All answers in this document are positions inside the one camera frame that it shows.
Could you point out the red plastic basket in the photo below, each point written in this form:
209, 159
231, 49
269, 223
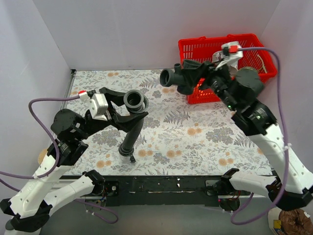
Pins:
202, 48

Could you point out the white grey button device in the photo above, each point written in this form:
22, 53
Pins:
8, 226

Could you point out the grey tee pipe fitting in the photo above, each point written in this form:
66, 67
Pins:
170, 77

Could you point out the floral table mat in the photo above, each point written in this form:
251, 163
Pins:
176, 138

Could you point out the beige tape roll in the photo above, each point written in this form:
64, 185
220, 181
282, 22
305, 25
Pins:
41, 156

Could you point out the crumpled grey paper bag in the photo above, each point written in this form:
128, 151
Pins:
230, 60

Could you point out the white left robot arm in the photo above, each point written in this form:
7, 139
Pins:
34, 204

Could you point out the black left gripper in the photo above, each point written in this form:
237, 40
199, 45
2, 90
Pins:
111, 107

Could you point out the brown item in white cup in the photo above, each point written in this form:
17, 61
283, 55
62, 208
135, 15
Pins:
295, 222

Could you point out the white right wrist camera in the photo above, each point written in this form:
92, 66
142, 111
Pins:
229, 54

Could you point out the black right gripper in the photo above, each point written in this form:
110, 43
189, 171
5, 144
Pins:
208, 74

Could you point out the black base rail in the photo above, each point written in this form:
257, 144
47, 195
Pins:
160, 190

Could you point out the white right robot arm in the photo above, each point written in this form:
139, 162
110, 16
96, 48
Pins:
292, 186

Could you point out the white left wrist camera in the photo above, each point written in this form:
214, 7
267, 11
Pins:
97, 104

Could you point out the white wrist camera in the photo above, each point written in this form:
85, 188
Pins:
229, 54
97, 104

